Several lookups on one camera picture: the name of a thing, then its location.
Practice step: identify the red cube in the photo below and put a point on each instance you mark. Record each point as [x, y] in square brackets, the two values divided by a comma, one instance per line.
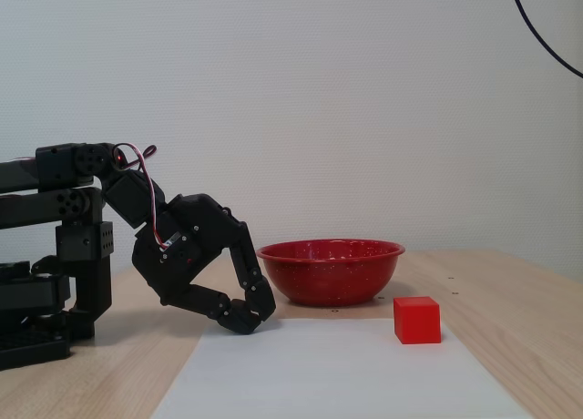
[416, 321]

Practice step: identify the red speckled enamel bowl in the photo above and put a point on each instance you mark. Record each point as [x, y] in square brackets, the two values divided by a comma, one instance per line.
[328, 278]

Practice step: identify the white paper sheet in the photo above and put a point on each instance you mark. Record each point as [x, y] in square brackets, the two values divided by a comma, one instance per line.
[319, 373]

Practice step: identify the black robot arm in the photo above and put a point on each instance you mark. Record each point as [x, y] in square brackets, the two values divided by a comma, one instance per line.
[54, 168]

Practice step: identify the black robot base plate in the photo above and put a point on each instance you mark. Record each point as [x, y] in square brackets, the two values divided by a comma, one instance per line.
[32, 346]

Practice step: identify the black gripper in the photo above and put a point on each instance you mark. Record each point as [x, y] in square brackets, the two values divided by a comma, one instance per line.
[182, 250]

